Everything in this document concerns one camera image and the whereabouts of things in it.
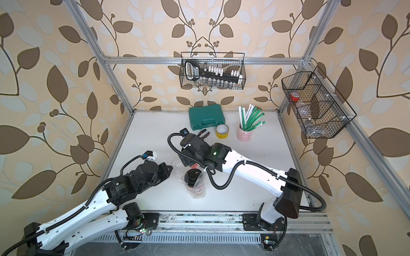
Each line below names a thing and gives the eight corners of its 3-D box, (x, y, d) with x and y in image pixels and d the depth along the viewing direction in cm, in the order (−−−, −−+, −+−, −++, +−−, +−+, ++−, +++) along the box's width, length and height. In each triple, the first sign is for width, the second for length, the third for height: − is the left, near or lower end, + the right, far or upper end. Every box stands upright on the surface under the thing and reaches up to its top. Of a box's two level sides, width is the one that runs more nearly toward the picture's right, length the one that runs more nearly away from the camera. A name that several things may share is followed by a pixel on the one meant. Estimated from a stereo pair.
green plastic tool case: (187, 129, 111) (186, 125, 108) (190, 109, 125) (189, 104, 121) (224, 129, 111) (225, 125, 108) (223, 109, 125) (223, 104, 121)
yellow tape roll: (216, 138, 107) (216, 135, 105) (215, 126, 113) (215, 124, 111) (229, 138, 107) (229, 135, 105) (228, 126, 113) (228, 123, 111)
